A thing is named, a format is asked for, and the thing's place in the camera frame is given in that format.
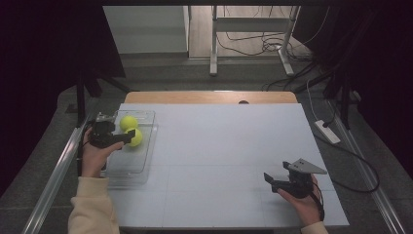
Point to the black curtain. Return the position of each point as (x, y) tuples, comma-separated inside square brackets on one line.
[(383, 81), (39, 81)]

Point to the white power strip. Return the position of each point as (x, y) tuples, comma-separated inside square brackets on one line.
[(328, 132)]

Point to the yellow tennis ball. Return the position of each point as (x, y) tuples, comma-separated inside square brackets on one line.
[(128, 122), (138, 139)]

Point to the white desk frame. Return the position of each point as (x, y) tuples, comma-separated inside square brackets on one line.
[(250, 24)]

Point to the person's left hand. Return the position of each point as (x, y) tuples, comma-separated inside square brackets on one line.
[(95, 159)]

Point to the black metal stand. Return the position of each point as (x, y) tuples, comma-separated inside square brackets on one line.
[(345, 97), (81, 97)]

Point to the clear plastic container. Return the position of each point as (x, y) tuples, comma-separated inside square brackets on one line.
[(136, 159)]

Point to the person's right hand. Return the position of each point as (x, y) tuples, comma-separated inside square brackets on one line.
[(303, 209)]

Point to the white cabinet panel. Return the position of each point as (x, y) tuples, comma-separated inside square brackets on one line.
[(146, 29)]

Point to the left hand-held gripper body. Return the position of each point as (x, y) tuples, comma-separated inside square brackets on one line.
[(102, 133)]

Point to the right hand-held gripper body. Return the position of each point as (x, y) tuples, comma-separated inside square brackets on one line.
[(300, 183)]

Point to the aluminium floor rail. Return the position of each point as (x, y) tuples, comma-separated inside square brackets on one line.
[(55, 182), (367, 175)]

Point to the wooden table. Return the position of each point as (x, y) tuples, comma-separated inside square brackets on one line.
[(195, 97)]

